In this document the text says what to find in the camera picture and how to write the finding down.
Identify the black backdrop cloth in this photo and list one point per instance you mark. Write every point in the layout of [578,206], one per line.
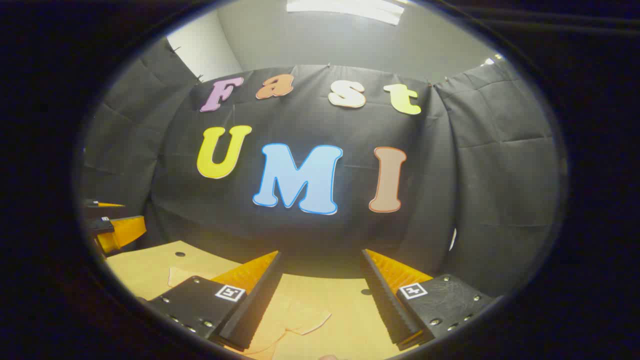
[475,175]

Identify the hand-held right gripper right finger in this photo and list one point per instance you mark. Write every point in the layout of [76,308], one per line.
[390,310]

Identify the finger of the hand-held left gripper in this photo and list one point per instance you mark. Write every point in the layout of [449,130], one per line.
[122,231]
[95,202]

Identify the orange T-shirt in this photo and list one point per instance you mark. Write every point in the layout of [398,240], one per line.
[295,320]

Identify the white ceiling light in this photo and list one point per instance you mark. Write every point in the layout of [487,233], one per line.
[345,9]

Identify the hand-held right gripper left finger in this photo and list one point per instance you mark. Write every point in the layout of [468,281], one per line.
[255,310]

